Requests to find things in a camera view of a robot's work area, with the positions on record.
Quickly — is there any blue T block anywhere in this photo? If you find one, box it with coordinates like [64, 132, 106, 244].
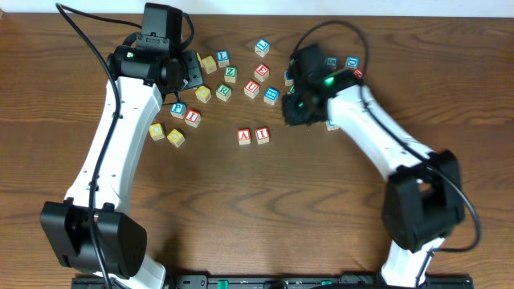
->
[325, 120, 340, 131]

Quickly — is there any blue P block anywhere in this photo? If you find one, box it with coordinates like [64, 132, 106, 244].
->
[170, 102, 186, 119]

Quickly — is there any blue d block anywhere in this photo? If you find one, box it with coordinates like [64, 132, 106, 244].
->
[345, 56, 360, 69]
[284, 70, 294, 87]

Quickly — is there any red A block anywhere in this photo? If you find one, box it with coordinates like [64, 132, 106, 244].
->
[237, 128, 251, 145]

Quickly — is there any yellow O block upper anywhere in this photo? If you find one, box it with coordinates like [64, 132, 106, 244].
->
[195, 85, 212, 104]

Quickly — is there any blue L block top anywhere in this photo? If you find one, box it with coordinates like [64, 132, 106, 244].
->
[255, 39, 270, 58]

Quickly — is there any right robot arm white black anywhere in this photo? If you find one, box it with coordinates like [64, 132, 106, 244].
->
[282, 44, 464, 288]

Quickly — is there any green R block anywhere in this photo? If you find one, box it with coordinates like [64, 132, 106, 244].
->
[216, 83, 232, 102]

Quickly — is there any yellow C block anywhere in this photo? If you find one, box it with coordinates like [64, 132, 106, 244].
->
[149, 123, 165, 140]

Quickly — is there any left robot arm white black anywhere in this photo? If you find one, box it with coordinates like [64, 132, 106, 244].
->
[39, 3, 203, 288]

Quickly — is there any red U block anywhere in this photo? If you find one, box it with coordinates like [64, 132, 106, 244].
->
[244, 79, 260, 99]

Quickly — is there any yellow o block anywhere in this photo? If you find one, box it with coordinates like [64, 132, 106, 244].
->
[195, 85, 212, 104]
[166, 129, 186, 148]

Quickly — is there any blue H block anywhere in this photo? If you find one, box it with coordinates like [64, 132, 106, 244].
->
[263, 87, 279, 105]

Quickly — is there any red i block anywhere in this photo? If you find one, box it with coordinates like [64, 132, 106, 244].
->
[255, 127, 270, 145]
[184, 109, 202, 128]

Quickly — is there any blue L block left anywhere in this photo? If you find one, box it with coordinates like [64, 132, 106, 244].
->
[216, 51, 230, 67]

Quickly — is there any yellow O block lower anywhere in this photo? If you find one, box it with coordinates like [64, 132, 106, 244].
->
[166, 129, 186, 148]

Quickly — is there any blue D block right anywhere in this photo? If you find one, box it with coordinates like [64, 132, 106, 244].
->
[345, 56, 360, 69]

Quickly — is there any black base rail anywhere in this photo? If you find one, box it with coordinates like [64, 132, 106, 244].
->
[71, 274, 474, 289]

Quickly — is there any blue l block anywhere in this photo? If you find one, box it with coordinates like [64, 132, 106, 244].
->
[216, 51, 230, 67]
[255, 39, 270, 58]

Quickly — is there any red E block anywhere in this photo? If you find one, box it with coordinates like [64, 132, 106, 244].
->
[254, 63, 270, 82]

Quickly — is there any green Z block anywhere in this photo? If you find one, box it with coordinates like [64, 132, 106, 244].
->
[224, 66, 238, 83]

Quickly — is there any yellow S block ladybug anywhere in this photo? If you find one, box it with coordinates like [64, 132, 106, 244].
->
[201, 55, 217, 74]

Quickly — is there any blue D block middle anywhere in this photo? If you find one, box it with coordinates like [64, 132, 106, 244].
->
[284, 70, 294, 87]

